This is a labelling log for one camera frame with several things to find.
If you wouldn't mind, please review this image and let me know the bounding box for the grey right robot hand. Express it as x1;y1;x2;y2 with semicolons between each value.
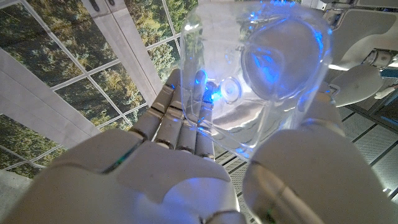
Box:
0;68;398;224

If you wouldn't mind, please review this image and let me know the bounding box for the clear plastic jar body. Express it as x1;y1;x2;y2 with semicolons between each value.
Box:
179;0;333;161

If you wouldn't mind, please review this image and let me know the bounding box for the printed window forest backdrop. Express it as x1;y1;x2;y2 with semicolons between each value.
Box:
0;0;200;180

